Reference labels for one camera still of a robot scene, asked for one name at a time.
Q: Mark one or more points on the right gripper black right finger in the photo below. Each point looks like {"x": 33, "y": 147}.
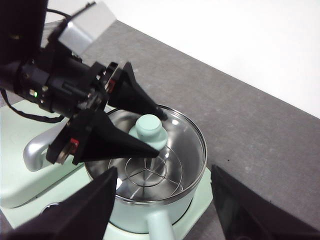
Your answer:
{"x": 250, "y": 217}

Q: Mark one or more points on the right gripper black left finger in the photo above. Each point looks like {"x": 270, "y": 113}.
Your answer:
{"x": 75, "y": 215}

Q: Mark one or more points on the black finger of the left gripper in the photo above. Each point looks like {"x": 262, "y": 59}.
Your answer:
{"x": 105, "y": 142}
{"x": 130, "y": 95}

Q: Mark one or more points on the glass pot lid green knob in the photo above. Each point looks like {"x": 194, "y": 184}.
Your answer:
{"x": 150, "y": 127}

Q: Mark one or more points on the mint green breakfast machine base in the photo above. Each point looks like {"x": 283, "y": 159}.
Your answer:
{"x": 200, "y": 195}

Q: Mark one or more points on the mint green griddle lid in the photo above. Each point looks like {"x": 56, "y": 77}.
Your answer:
{"x": 15, "y": 155}

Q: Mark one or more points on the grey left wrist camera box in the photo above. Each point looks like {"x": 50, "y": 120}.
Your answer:
{"x": 85, "y": 32}

